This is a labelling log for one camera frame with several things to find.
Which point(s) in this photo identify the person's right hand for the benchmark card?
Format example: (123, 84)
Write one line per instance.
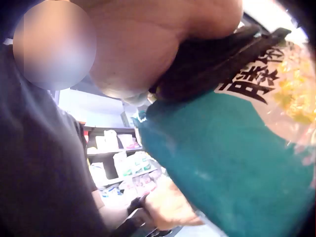
(148, 37)

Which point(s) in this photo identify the full shop shelf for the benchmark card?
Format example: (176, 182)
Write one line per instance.
(123, 163)

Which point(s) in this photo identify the person's right fingers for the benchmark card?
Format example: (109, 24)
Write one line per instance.
(135, 99)

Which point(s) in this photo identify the person's body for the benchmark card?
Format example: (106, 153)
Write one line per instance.
(42, 153)

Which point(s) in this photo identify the person's left hand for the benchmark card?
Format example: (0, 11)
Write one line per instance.
(170, 207)

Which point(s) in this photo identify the green snack packet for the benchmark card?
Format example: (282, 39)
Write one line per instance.
(222, 160)

